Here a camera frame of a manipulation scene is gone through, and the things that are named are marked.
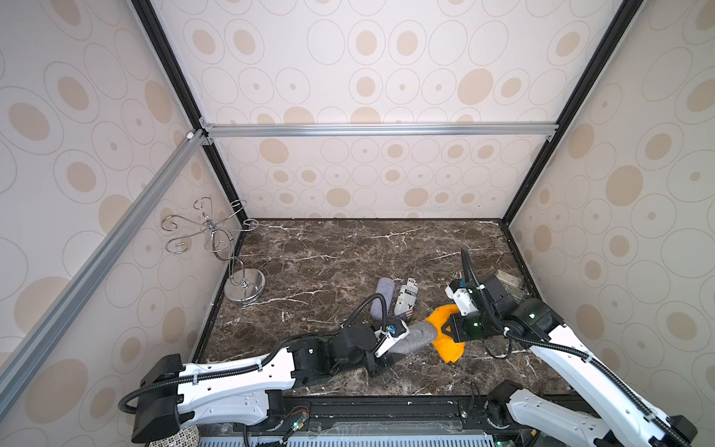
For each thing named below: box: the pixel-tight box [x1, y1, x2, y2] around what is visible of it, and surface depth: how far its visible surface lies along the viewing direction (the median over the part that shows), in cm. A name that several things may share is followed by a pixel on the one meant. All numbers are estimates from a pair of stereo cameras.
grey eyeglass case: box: [390, 320, 438, 355], surface depth 71 cm
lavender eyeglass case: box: [370, 277, 396, 321], surface depth 96 cm
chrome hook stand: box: [161, 196, 266, 304], surface depth 78 cm
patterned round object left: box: [148, 424, 201, 447], surface depth 70 cm
